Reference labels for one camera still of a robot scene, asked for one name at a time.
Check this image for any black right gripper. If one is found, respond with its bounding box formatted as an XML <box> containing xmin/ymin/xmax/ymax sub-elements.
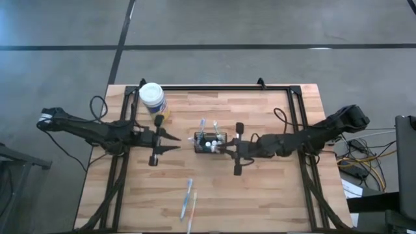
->
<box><xmin>216</xmin><ymin>122</ymin><xmax>261</xmax><ymax>177</ymax></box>

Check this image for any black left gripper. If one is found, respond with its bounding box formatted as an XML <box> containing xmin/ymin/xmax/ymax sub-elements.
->
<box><xmin>133</xmin><ymin>114</ymin><xmax>182</xmax><ymax>167</ymax></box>

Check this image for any green and white toothbrush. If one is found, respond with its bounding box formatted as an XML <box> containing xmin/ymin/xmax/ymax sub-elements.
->
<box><xmin>213</xmin><ymin>120</ymin><xmax>226</xmax><ymax>141</ymax></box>

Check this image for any orange and white toothbrush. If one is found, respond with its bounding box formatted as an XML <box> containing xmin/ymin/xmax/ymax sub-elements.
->
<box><xmin>186</xmin><ymin>191</ymin><xmax>198</xmax><ymax>234</ymax></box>

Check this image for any Lysol wipes canister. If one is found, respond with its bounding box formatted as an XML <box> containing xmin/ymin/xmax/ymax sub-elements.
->
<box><xmin>138</xmin><ymin>82</ymin><xmax>172</xmax><ymax>122</ymax></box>

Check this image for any black power brick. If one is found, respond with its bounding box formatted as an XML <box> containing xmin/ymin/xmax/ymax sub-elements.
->
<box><xmin>340</xmin><ymin>164</ymin><xmax>369</xmax><ymax>180</ymax></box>

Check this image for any white paper sheet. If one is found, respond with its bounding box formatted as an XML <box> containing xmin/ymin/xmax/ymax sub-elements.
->
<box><xmin>341</xmin><ymin>178</ymin><xmax>363</xmax><ymax>200</ymax></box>

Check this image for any grey metal stand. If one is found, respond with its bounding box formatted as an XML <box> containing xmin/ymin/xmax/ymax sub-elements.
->
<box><xmin>0</xmin><ymin>142</ymin><xmax>53</xmax><ymax>234</ymax></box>

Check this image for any black wire basket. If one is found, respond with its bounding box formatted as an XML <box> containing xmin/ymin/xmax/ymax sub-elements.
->
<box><xmin>194</xmin><ymin>131</ymin><xmax>228</xmax><ymax>155</ymax></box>

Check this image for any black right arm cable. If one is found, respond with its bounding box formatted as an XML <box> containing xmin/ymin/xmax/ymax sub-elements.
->
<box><xmin>273</xmin><ymin>107</ymin><xmax>308</xmax><ymax>131</ymax></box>

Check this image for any black aluminium table frame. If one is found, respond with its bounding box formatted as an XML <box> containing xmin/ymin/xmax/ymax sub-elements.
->
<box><xmin>75</xmin><ymin>84</ymin><xmax>352</xmax><ymax>233</ymax></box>

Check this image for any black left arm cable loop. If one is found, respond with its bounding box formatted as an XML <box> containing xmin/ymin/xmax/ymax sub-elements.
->
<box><xmin>90</xmin><ymin>95</ymin><xmax>109</xmax><ymax>123</ymax></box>

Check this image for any black left arm base cable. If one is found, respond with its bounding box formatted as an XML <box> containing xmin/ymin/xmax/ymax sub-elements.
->
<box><xmin>42</xmin><ymin>129</ymin><xmax>89</xmax><ymax>173</ymax></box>

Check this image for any yellow floor cable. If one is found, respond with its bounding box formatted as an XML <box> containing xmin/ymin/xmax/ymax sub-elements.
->
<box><xmin>336</xmin><ymin>149</ymin><xmax>397</xmax><ymax>192</ymax></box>

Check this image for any white floor cable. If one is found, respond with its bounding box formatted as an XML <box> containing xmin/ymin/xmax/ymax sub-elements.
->
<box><xmin>344</xmin><ymin>129</ymin><xmax>396</xmax><ymax>140</ymax></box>

